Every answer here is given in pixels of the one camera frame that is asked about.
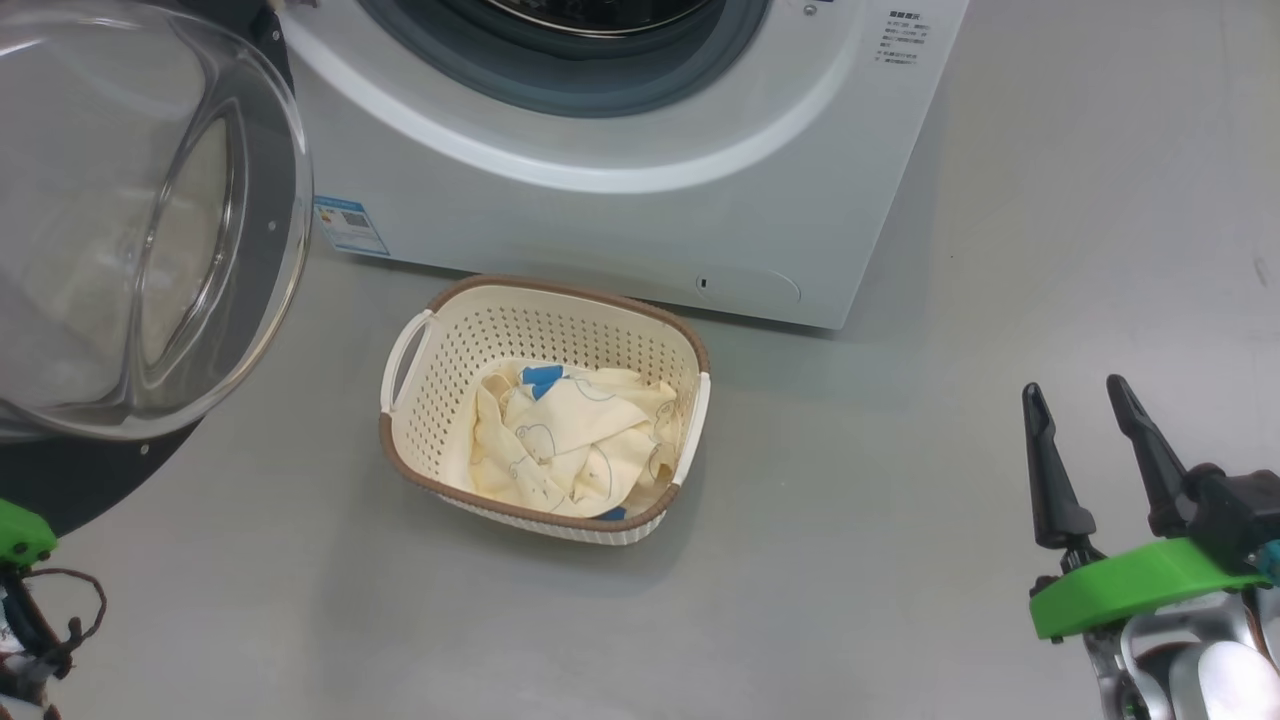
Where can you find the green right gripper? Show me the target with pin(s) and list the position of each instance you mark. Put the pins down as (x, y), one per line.
(1130, 590)

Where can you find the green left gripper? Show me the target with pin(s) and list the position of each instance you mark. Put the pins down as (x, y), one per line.
(22, 535)

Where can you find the round glass washer door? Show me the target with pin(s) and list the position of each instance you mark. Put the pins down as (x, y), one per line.
(130, 230)

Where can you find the cream garment bear print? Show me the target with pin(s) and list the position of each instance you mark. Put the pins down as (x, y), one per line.
(570, 440)

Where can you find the cream garment blue cuff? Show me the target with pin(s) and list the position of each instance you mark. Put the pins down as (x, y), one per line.
(542, 378)

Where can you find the white front-load washing machine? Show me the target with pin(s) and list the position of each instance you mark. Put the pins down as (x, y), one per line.
(620, 200)

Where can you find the grey rubber door seal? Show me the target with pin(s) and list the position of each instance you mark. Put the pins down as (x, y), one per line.
(600, 75)

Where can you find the blue energy label sticker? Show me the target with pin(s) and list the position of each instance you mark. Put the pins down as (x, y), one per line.
(350, 225)

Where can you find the cream perforated basket brown rim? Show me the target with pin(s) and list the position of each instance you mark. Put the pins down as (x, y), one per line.
(440, 330)

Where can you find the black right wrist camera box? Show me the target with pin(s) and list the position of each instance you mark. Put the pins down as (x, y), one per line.
(1235, 515)

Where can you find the teal right camera connector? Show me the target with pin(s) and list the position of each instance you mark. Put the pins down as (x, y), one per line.
(1272, 560)

